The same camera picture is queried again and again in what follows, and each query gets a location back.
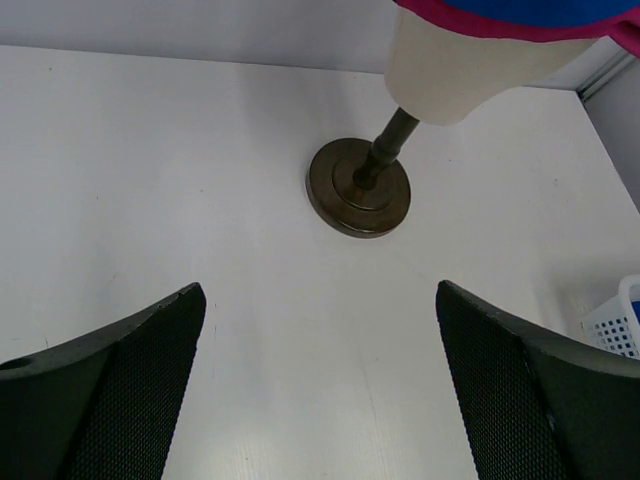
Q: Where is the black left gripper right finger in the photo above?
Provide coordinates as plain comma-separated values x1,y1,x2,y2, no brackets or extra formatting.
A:
435,280,639,479

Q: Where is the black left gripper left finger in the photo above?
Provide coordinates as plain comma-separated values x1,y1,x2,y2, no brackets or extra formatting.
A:
1,283,206,479

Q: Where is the blue cap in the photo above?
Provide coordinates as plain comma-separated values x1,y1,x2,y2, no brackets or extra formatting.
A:
446,0,639,28
631,300,640,322

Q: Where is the cream mannequin head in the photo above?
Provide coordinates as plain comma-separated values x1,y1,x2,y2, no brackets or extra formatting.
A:
306,8,593,238

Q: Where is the white plastic basket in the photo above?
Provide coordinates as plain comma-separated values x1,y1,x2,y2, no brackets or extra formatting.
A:
581,275,639,360

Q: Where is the right aluminium frame post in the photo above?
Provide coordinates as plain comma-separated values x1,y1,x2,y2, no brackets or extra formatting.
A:
576,51,637,102

